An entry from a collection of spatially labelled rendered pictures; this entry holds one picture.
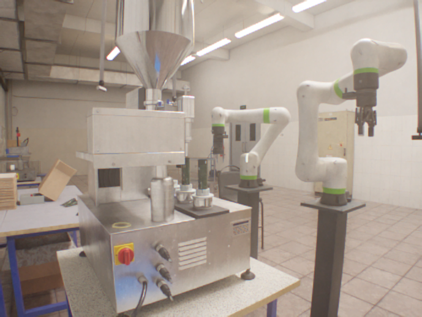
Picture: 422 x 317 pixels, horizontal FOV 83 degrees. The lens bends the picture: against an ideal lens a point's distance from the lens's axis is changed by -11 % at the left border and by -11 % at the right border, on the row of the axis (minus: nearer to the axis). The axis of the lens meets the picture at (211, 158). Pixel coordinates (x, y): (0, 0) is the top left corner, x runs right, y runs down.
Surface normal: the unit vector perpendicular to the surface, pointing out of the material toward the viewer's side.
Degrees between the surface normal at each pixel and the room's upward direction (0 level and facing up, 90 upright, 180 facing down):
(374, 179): 90
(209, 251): 90
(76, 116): 90
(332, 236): 90
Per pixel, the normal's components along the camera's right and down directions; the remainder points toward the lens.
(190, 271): 0.58, 0.05
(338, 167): 0.08, 0.02
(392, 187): -0.81, 0.04
